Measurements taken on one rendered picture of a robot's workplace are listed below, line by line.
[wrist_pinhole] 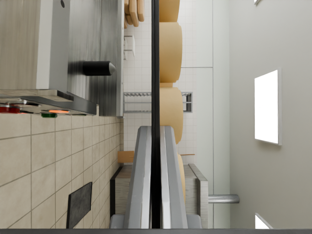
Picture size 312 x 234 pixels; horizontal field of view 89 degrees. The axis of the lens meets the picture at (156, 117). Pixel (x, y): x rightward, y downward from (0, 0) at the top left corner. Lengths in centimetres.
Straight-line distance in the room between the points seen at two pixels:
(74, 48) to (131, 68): 426
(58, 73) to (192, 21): 505
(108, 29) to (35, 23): 34
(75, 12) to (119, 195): 361
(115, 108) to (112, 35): 21
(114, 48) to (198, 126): 414
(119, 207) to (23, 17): 383
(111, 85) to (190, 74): 420
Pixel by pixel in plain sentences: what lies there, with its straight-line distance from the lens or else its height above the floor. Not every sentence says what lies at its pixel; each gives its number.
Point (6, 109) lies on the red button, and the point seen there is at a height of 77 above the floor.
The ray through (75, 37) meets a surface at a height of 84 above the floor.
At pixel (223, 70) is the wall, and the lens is 490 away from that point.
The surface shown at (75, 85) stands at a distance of 35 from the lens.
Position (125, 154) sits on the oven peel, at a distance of 427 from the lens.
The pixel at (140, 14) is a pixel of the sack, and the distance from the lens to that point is 433.
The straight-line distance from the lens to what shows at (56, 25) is 21.
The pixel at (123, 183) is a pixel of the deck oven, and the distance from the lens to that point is 370.
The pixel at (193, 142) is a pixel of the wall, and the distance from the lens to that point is 453.
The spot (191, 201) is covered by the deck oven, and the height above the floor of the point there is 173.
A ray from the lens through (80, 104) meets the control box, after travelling 37.
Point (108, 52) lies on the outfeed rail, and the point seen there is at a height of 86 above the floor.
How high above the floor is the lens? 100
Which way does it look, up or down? level
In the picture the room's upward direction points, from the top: 90 degrees clockwise
